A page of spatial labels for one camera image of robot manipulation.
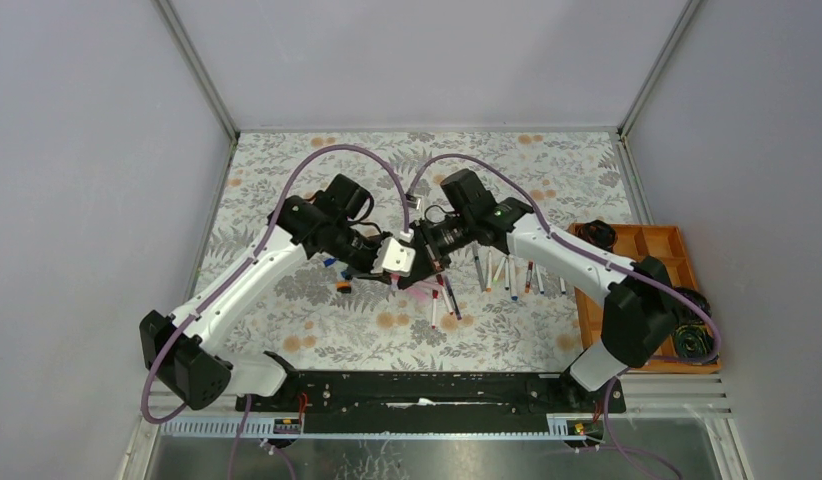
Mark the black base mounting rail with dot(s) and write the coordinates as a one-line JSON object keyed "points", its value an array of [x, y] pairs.
{"points": [[425, 398]]}

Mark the red orange gel pen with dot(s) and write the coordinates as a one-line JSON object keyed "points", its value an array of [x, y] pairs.
{"points": [[529, 275]]}

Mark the orange wooden compartment tray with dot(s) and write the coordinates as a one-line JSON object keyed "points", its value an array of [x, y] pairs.
{"points": [[691, 337]]}

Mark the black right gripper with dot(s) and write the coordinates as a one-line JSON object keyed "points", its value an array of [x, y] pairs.
{"points": [[428, 259]]}

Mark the white marker blue eraser cap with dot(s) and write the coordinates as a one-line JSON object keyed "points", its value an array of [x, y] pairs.
{"points": [[538, 275]]}

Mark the white marker orange cap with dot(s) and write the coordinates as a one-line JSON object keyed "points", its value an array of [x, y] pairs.
{"points": [[489, 271]]}

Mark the floral patterned table mat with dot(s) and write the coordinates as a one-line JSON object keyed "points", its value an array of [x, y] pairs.
{"points": [[573, 176]]}

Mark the pink highlighter marker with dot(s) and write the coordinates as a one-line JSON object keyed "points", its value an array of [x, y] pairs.
{"points": [[421, 294]]}

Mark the purple pen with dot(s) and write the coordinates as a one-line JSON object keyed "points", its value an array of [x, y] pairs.
{"points": [[452, 297]]}

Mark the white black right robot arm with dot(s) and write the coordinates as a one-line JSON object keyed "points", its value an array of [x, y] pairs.
{"points": [[638, 306]]}

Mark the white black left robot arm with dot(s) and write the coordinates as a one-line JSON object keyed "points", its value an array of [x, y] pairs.
{"points": [[185, 349]]}

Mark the slotted aluminium cable duct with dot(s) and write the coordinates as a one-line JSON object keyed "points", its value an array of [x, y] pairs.
{"points": [[543, 427]]}

